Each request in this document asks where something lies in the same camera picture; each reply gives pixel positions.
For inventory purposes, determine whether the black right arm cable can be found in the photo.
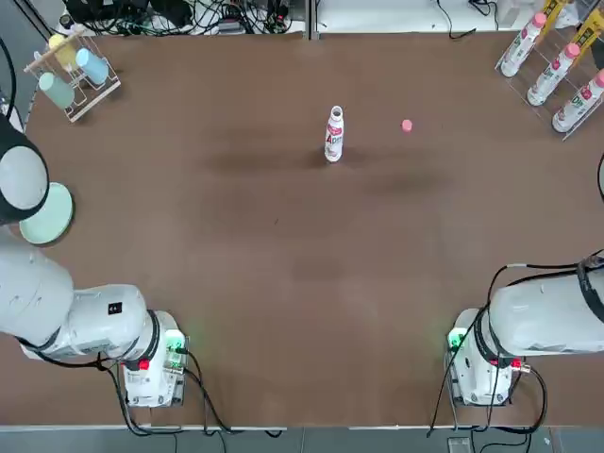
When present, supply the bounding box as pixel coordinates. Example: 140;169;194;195
488;257;604;312

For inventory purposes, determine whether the yellow cup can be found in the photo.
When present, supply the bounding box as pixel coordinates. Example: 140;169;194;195
48;33;79;70

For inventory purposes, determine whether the black electronics box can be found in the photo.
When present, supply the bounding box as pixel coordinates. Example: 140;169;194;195
65;0;153;24

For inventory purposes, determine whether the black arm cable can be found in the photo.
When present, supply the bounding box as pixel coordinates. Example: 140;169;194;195
0;35;185;438
488;257;604;312

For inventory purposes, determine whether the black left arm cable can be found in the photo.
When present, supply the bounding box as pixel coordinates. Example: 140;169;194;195
0;35;185;438

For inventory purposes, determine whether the green cup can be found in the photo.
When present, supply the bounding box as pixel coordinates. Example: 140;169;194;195
38;71;76;109

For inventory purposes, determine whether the yellow drink bottle orange cap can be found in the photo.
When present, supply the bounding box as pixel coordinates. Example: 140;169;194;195
541;0;570;30
571;9;604;49

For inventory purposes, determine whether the aluminium profile post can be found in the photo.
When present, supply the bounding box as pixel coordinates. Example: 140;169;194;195
304;0;321;42

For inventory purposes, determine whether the blue cup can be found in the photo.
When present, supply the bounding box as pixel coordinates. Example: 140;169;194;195
75;47;110;87

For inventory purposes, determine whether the black right base cable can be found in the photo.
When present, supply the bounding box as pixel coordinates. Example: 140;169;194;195
427;346;548;438

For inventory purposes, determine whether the pale green plate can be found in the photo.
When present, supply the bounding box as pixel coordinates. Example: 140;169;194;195
18;182;76;245

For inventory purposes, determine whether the black base cable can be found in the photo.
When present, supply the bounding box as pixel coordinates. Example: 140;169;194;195
427;346;548;438
176;347;287;438

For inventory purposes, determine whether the white bottle with pink cap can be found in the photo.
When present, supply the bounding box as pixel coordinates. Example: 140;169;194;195
499;12;548;78
527;42;582;108
551;69;604;134

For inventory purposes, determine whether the white side table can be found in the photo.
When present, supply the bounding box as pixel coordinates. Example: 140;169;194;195
316;0;509;34

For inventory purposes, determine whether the black adapter cable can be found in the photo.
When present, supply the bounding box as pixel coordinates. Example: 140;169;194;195
434;0;478;41

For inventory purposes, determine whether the grey power strip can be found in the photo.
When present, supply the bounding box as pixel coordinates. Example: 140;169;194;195
217;16;259;35

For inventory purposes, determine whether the white drink bottle red label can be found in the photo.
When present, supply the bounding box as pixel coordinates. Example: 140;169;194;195
323;106;346;164

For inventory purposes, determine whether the black left base cable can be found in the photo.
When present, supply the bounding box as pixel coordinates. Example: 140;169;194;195
176;347;287;438

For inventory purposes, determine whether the clear acrylic bottle shelf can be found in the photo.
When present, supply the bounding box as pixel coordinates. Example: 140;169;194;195
494;8;604;143

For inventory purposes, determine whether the black cable tangle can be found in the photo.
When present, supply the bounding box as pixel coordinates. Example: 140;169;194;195
150;0;306;37

